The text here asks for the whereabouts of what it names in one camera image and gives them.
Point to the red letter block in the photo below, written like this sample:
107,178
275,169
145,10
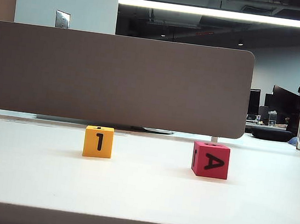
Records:
200,167

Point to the yellow letter block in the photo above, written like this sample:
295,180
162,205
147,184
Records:
105,147

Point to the silver monitor stand base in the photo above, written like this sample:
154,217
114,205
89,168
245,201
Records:
158,131

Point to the small ceiling spot lamp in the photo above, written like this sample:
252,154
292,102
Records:
240,43
163,35

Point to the black computer monitor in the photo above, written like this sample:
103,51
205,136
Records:
254,101
268,101

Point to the long ceiling light strip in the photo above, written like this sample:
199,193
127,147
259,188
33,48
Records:
221,13

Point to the clear plastic container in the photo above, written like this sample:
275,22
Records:
272,118

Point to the black round cushion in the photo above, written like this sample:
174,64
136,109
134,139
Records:
271,134

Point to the large tilted black monitor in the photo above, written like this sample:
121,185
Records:
284,99

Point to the blue cloth item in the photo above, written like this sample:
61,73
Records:
293,141

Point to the ceiling air duct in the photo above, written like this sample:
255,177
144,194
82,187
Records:
176,18

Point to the metal wall switch plate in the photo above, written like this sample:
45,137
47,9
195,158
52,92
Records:
62,19

